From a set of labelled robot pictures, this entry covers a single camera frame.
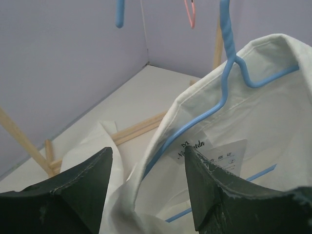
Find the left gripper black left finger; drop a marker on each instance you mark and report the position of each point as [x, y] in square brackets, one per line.
[71, 202]

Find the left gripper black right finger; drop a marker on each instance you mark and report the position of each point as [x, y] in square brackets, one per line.
[223, 203]

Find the white shirt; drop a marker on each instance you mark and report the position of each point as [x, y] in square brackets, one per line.
[262, 135]

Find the blue hanger hook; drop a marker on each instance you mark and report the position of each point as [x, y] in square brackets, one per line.
[229, 46]

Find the pink wire hanger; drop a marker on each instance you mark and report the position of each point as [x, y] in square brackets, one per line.
[191, 13]

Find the wooden clothes rack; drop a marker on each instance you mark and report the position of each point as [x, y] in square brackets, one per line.
[56, 149]

